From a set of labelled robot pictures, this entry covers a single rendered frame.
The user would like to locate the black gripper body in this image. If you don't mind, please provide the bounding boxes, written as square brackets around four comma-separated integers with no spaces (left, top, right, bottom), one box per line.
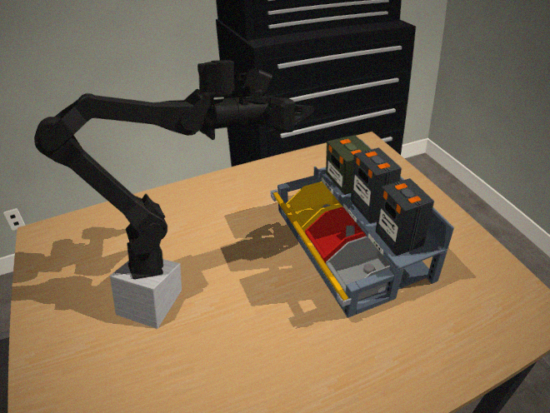
[233,96,294,133]

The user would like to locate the yellow long thin bar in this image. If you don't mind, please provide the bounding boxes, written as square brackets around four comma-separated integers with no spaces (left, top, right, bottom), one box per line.
[273,192,348,301]

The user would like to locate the red open bin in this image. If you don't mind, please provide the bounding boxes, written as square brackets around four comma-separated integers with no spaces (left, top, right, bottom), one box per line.
[305,207,366,264]

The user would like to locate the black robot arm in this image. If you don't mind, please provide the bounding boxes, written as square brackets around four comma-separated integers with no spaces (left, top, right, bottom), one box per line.
[34,60,273,280]

